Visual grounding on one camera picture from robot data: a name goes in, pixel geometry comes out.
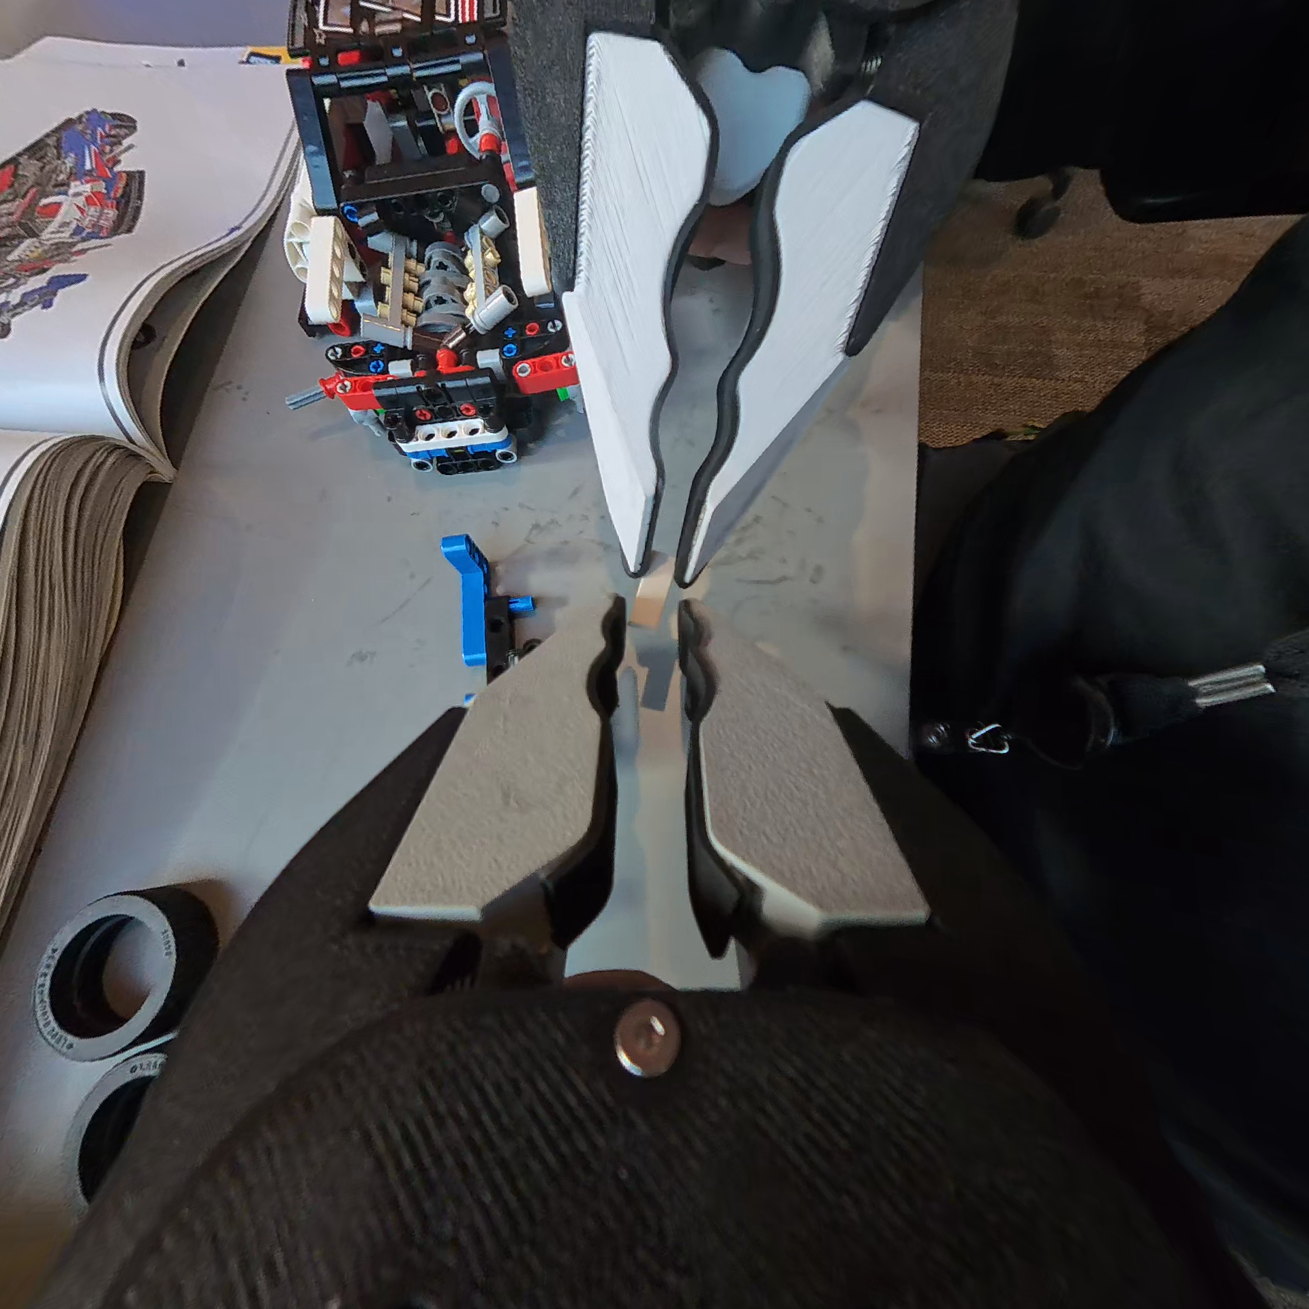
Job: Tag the thick instruction booklet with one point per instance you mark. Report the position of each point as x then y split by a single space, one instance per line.
61 255

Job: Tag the small white brick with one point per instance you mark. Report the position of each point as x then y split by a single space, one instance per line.
652 603

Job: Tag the black office chair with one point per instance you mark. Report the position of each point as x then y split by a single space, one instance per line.
1043 210

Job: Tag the person's right forearm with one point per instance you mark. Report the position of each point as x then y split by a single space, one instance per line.
1175 91

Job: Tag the person's right hand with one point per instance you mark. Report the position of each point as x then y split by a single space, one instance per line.
725 237

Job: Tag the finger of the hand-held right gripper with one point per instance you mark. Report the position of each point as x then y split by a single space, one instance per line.
623 255
818 266

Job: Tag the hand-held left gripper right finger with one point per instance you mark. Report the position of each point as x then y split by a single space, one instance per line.
807 807

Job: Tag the partly built toy car model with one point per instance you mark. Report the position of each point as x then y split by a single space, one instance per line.
429 286

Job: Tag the small black red blue assembly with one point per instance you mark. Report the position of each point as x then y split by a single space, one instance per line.
470 603

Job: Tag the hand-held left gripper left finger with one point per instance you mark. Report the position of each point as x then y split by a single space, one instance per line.
491 807

